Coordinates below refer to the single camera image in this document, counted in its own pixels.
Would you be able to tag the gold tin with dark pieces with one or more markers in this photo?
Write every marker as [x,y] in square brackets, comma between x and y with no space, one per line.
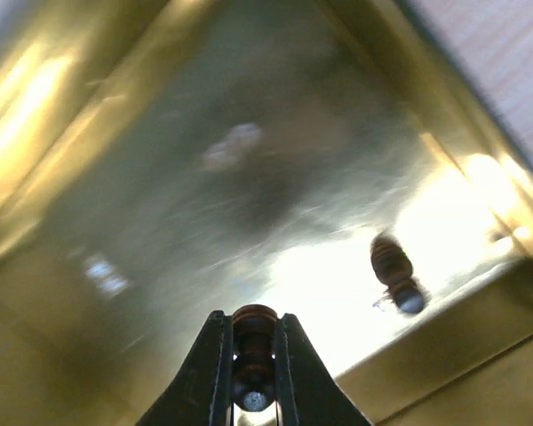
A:
[160,160]

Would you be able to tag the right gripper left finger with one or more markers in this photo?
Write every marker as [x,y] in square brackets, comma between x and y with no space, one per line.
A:
[200,394]

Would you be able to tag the dark pawn in tin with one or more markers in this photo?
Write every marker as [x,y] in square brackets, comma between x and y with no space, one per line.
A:
[393,269]

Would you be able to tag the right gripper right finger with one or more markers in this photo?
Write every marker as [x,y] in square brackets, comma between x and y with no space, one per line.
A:
[305,392]

